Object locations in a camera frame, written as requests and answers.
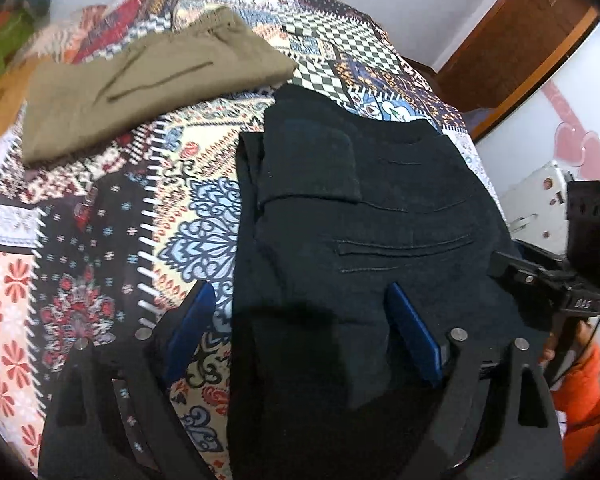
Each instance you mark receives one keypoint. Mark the person's right forearm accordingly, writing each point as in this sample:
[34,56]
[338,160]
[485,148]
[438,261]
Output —
[585,400]

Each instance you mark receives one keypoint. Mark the patchwork bed blanket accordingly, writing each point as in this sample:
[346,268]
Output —
[190,220]

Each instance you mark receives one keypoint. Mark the person's right hand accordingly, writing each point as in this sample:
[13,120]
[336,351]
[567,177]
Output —
[587,337]

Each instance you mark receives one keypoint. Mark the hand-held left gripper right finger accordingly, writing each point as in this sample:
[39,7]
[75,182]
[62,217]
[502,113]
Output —
[412,335]

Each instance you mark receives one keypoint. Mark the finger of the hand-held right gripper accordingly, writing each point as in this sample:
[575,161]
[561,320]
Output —
[520,270]

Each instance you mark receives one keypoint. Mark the wooden door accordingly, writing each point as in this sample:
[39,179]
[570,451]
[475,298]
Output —
[520,35]

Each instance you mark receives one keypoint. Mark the wooden lap desk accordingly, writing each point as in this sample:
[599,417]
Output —
[0,105]

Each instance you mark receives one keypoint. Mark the black pants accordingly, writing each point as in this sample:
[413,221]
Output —
[355,235]

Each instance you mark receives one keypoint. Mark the green fabric storage bin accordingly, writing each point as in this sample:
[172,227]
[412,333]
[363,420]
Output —
[0,55]

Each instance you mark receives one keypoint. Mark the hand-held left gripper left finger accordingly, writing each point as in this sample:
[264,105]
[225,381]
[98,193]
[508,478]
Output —
[190,330]

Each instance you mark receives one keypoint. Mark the olive pants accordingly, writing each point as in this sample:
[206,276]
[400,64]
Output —
[155,85]

